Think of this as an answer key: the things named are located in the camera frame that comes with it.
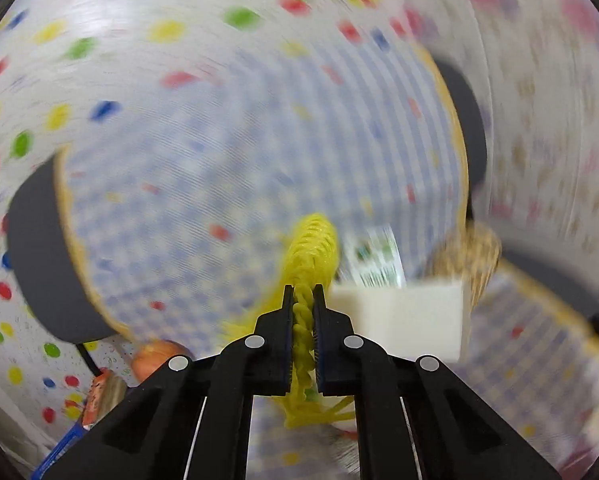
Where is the orange round fruit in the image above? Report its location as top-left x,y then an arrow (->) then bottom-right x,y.
131,339 -> 194,385

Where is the blue checkered blanket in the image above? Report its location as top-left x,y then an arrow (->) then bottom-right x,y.
54,25 -> 599,480

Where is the black chair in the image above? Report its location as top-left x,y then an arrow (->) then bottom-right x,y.
4,59 -> 599,347

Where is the blue flat packet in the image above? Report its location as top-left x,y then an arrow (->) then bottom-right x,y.
31,419 -> 93,480

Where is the floral backdrop cloth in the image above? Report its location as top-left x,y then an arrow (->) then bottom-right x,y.
389,0 -> 599,291

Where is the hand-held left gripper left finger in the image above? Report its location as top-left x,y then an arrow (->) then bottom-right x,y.
42,284 -> 296,480

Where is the yellow mesh net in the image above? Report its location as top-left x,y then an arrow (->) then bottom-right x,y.
220,212 -> 355,430

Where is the orange snack packet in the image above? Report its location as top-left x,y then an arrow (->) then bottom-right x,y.
81,369 -> 129,430

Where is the white carton with green print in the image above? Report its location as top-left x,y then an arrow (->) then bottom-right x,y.
340,225 -> 406,289

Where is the polka-dot backdrop cloth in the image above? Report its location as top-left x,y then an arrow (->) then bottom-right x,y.
0,0 -> 433,461

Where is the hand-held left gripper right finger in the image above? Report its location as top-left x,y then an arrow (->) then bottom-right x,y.
312,284 -> 563,480

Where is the white foam block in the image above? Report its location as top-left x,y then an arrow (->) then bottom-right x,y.
331,279 -> 473,364

